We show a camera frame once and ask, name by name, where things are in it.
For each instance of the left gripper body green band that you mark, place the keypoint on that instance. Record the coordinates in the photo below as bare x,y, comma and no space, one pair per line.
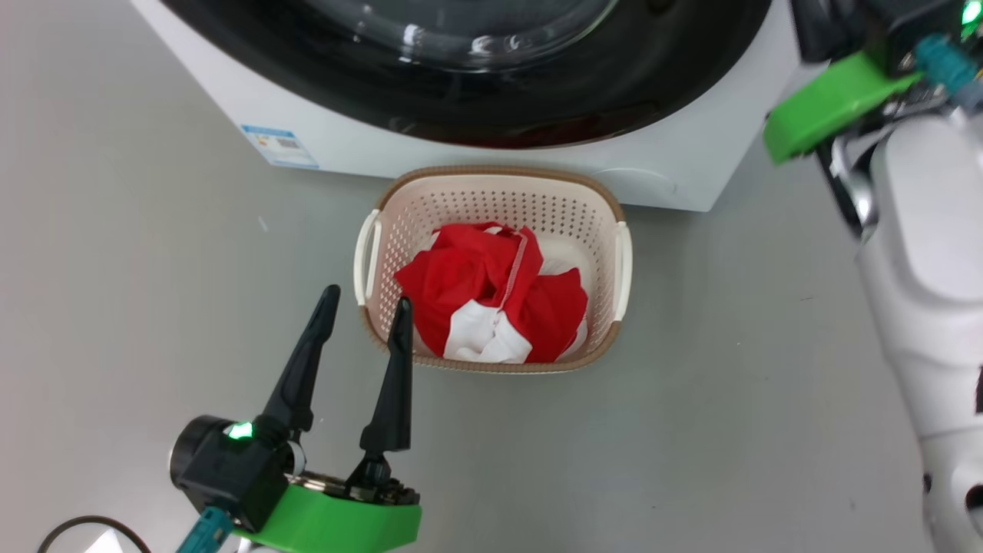
338,522

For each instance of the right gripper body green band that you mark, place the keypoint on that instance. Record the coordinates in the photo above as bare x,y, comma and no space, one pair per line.
829,107

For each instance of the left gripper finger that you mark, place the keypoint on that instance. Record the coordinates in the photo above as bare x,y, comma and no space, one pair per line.
296,384
395,399

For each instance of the red and white garment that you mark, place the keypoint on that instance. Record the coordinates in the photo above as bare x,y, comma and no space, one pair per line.
461,284

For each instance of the glass washing machine door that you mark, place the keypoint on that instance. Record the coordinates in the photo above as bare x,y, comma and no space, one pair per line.
614,92

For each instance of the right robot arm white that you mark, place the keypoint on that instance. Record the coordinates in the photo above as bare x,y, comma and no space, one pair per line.
929,269

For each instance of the white washing machine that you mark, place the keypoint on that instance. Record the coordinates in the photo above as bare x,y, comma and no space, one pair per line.
676,169

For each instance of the cream perforated laundry basket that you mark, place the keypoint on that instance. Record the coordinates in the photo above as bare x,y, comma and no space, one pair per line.
568,207

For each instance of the blue energy label sticker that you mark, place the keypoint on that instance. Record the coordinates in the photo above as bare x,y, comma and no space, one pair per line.
280,146

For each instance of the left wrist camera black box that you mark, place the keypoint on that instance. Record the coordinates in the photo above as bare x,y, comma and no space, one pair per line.
223,468

